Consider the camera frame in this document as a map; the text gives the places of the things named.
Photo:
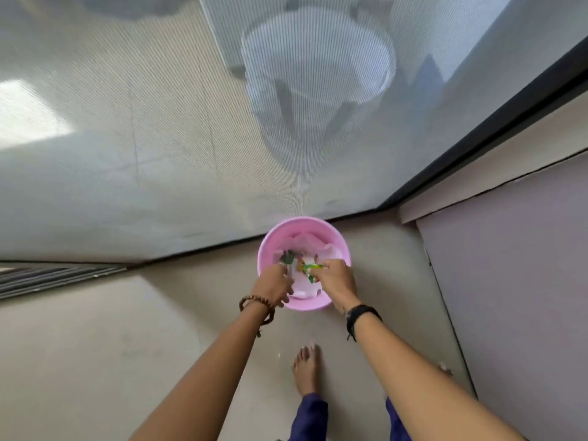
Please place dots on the person's left forearm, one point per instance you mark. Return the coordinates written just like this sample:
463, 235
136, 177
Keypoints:
206, 376

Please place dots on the person's foot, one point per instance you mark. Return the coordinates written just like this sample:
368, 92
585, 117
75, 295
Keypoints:
445, 368
307, 369

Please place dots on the person's blue trouser leg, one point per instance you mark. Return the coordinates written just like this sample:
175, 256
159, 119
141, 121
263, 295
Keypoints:
310, 420
396, 422

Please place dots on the person's left hand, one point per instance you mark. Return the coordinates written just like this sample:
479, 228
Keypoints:
271, 284

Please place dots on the person's right foot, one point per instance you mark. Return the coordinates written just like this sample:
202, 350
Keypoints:
445, 368

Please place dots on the person's left blue trouser leg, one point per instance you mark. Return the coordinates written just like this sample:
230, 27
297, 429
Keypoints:
310, 420

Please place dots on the person's left foot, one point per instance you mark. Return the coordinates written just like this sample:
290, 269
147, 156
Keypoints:
307, 369

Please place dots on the person's right fingers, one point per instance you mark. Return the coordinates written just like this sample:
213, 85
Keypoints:
325, 273

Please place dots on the pink plastic bucket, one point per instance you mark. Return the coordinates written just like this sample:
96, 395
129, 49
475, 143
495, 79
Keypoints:
275, 238

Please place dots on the grey mesh screen door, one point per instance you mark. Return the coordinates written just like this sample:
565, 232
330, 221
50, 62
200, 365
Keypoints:
138, 133

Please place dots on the person's left fingers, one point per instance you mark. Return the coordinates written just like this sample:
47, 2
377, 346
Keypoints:
286, 284

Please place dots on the person's right blue trouser leg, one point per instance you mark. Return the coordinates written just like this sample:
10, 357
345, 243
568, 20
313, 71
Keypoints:
396, 422

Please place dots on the person's right hand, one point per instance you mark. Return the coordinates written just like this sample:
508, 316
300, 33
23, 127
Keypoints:
340, 284

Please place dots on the person's right forearm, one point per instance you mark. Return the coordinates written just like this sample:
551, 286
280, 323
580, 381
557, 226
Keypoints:
422, 390

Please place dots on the large white bucket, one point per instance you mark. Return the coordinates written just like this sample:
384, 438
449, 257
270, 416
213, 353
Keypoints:
317, 73

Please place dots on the grey clothes peg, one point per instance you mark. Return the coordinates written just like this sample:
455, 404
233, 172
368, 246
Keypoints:
287, 257

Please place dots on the white cloth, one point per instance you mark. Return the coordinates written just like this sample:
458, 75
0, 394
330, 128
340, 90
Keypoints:
328, 252

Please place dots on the metal sliding door track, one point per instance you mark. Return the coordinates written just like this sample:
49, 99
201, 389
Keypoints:
55, 277

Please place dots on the black wristband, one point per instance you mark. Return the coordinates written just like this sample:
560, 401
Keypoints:
360, 312

